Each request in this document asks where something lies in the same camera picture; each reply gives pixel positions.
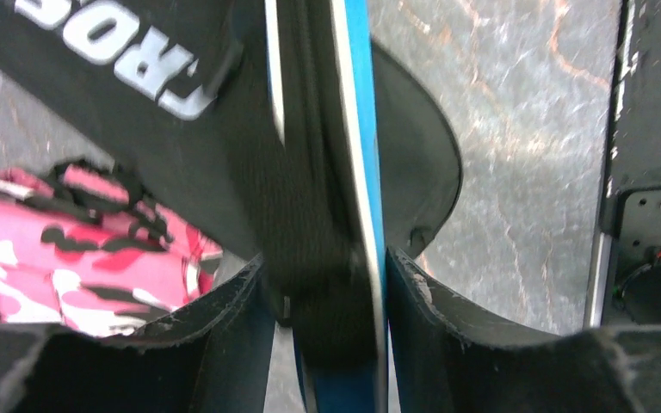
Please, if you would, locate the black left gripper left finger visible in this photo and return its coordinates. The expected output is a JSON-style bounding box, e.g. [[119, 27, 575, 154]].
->
[[0, 258, 275, 412]]

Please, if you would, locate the blue Sport racket cover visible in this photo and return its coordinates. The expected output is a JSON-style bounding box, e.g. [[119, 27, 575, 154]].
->
[[252, 1, 388, 412]]

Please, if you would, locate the black Crossway racket cover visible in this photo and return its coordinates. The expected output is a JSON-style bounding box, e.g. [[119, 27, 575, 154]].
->
[[0, 1, 462, 260]]

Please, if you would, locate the pink camouflage cloth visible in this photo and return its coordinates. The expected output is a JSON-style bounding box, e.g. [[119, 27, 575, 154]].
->
[[0, 159, 223, 337]]

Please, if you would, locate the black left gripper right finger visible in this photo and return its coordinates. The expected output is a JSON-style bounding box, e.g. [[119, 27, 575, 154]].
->
[[386, 249, 661, 412]]

